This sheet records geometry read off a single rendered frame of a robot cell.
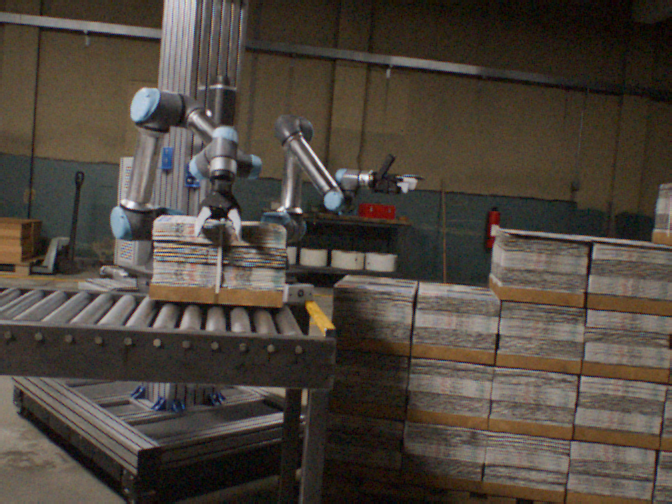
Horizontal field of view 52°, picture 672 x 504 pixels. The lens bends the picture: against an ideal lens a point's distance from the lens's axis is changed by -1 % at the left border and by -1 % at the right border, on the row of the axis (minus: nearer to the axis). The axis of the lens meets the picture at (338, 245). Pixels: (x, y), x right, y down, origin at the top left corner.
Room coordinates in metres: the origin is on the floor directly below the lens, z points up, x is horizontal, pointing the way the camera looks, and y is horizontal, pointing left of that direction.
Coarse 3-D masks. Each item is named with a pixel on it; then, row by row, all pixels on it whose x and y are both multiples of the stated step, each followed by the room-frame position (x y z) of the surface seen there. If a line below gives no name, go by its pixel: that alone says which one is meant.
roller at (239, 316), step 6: (234, 306) 2.02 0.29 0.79; (240, 306) 2.00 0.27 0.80; (246, 306) 2.09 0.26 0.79; (234, 312) 1.93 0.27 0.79; (240, 312) 1.91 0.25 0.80; (246, 312) 1.96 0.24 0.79; (234, 318) 1.85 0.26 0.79; (240, 318) 1.82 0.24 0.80; (246, 318) 1.85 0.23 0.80; (234, 324) 1.77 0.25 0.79; (240, 324) 1.74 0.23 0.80; (246, 324) 1.76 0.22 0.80; (234, 330) 1.70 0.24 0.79; (240, 330) 1.67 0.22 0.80; (246, 330) 1.68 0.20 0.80
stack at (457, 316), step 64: (384, 320) 2.42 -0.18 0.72; (448, 320) 2.40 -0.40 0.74; (512, 320) 2.37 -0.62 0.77; (576, 320) 2.34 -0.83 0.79; (640, 320) 2.31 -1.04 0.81; (384, 384) 2.42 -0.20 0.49; (448, 384) 2.39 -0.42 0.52; (512, 384) 2.36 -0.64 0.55; (576, 384) 2.33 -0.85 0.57; (640, 384) 2.31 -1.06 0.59; (384, 448) 2.42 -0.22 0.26; (448, 448) 2.39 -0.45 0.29; (512, 448) 2.36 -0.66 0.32; (576, 448) 2.33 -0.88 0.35; (640, 448) 2.31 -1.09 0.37
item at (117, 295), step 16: (0, 288) 1.98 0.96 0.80; (16, 288) 1.99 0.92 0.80; (32, 288) 2.00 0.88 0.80; (48, 288) 2.03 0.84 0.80; (64, 288) 2.05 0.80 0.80; (160, 304) 2.05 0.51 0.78; (208, 304) 2.08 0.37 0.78; (288, 304) 2.12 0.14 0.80; (128, 320) 2.04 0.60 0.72; (176, 320) 2.06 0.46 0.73; (272, 320) 2.11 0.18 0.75; (304, 320) 2.13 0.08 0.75
